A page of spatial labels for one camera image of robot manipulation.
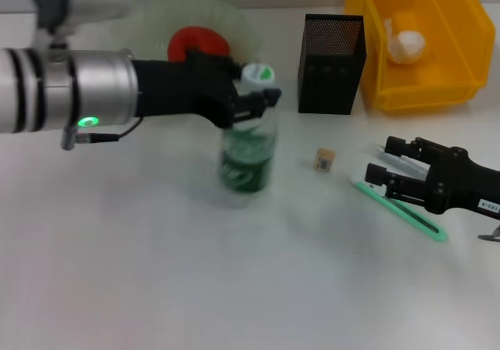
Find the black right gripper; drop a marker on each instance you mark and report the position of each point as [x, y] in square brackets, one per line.
[465, 182]

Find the pale green glass fruit plate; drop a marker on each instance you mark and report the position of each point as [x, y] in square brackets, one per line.
[234, 29]

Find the grey marker pen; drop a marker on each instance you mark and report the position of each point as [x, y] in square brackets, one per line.
[406, 166]

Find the small tan barcode block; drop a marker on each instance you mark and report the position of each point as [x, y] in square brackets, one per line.
[325, 160]

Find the clear water bottle green label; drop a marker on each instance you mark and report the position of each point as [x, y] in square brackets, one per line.
[246, 162]

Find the red-orange fruit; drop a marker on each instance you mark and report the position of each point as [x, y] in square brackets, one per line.
[203, 39]

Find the white paper ball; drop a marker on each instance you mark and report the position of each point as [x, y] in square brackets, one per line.
[408, 47]

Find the yellow plastic storage bin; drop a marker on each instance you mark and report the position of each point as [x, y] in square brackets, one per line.
[449, 61]

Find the mint green utility knife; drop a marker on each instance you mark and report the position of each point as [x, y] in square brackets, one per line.
[414, 219]

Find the black mesh pen holder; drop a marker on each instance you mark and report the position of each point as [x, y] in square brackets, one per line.
[328, 84]

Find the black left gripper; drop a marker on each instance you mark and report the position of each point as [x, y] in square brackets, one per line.
[183, 88]

